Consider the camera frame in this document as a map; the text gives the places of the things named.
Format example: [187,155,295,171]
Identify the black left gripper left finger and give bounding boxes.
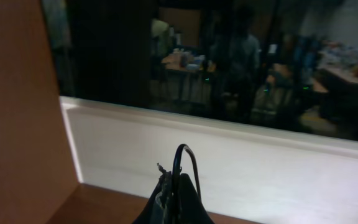
[133,163,173,224]

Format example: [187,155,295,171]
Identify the black USB cable short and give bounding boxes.
[171,143,202,224]

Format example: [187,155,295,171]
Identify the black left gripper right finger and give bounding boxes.
[178,174,214,224]

